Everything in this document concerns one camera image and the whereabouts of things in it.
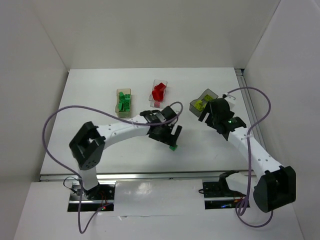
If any clear plastic container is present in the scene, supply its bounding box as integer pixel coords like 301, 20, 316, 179
148, 79, 168, 109

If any yellow-green long lego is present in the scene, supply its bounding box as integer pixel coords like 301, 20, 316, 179
203, 94, 213, 102

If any dark smoked plastic container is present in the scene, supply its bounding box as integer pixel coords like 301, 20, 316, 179
189, 88, 218, 117

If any wooden box container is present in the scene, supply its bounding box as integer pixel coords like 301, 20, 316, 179
115, 88, 132, 119

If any green small lego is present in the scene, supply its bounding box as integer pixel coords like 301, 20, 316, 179
169, 145, 178, 151

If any green long lego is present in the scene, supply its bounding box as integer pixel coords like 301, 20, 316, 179
118, 91, 125, 112

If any red small lego brick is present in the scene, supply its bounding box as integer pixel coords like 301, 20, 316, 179
154, 101, 161, 108

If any green lego with holes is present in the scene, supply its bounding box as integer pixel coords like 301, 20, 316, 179
124, 99, 131, 109
124, 94, 131, 101

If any green lego with holes bottom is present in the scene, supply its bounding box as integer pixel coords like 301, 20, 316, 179
124, 94, 131, 101

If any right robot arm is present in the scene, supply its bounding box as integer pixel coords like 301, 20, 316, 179
198, 98, 297, 213

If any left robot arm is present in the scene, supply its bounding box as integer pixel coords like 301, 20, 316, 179
69, 106, 183, 200

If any aluminium right rail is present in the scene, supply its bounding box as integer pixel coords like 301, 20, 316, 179
234, 68, 266, 148

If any aluminium rail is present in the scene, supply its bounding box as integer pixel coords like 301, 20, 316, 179
234, 68, 266, 148
39, 170, 256, 182

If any aluminium front rail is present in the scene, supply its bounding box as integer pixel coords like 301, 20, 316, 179
39, 170, 256, 182

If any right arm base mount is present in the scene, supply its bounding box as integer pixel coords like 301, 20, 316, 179
198, 170, 246, 210

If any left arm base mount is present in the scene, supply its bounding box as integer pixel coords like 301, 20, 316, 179
62, 176, 116, 212

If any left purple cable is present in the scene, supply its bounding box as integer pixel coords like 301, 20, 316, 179
42, 101, 184, 235

